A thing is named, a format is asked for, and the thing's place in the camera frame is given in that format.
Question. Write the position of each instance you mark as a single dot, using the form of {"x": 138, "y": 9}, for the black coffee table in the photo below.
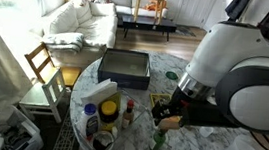
{"x": 148, "y": 22}

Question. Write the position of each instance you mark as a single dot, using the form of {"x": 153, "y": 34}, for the brown sauce bottle red cap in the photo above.
{"x": 128, "y": 116}

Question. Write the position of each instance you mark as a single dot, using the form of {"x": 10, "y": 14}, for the clear floor storage bin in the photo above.
{"x": 17, "y": 133}

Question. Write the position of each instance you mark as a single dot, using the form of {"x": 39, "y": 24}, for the light wooden block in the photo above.
{"x": 169, "y": 124}

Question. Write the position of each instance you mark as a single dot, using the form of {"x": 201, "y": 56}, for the wooden chair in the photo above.
{"x": 40, "y": 58}

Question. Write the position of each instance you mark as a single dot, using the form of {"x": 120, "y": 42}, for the clear plastic organizer bin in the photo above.
{"x": 136, "y": 118}

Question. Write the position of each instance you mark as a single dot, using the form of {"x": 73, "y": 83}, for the white cup with dark contents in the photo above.
{"x": 102, "y": 142}

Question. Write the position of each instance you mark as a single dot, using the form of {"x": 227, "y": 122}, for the patterned dark rug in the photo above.
{"x": 64, "y": 138}

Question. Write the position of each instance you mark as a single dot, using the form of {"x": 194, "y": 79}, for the small clear measuring cup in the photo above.
{"x": 205, "y": 131}

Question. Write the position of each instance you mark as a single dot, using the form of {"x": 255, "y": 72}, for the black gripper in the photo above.
{"x": 207, "y": 116}

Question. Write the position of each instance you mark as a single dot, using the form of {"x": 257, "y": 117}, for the green bottle with red cap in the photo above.
{"x": 157, "y": 141}

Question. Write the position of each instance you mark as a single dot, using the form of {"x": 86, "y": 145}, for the white paper stack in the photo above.
{"x": 99, "y": 91}

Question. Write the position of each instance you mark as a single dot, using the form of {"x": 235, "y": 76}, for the green round lid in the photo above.
{"x": 171, "y": 75}

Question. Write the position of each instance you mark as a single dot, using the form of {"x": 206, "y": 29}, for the dark door mat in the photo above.
{"x": 185, "y": 31}

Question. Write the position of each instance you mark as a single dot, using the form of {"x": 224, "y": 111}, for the dark blue open box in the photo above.
{"x": 125, "y": 65}

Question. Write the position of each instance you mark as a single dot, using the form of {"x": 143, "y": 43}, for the grey white folded blanket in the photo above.
{"x": 62, "y": 40}

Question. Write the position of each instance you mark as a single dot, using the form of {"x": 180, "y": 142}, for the small white chair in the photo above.
{"x": 52, "y": 90}

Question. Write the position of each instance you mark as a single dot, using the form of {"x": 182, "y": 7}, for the white door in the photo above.
{"x": 195, "y": 7}

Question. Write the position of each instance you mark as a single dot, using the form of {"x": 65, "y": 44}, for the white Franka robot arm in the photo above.
{"x": 242, "y": 69}

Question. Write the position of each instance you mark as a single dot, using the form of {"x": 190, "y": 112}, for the white bottle with blue cap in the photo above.
{"x": 89, "y": 122}

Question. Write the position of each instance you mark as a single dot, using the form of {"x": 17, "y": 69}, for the long white sofa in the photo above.
{"x": 89, "y": 26}

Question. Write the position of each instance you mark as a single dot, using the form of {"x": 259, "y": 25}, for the dark jar with yellow lid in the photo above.
{"x": 108, "y": 112}

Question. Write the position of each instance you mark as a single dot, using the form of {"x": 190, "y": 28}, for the dark hanging jacket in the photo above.
{"x": 237, "y": 5}

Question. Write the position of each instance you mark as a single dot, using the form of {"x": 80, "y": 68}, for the orange toy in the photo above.
{"x": 153, "y": 6}

